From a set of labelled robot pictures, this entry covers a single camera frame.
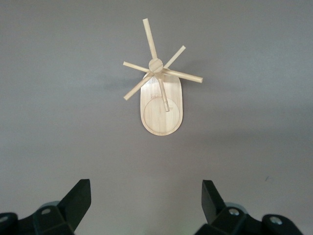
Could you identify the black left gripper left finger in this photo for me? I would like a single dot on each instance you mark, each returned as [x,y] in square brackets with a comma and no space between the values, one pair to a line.
[73,208]

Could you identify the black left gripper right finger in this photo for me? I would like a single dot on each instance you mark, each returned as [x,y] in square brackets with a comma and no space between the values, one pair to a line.
[215,208]

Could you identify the wooden cup rack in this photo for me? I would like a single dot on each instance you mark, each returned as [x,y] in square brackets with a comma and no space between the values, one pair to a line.
[161,120]

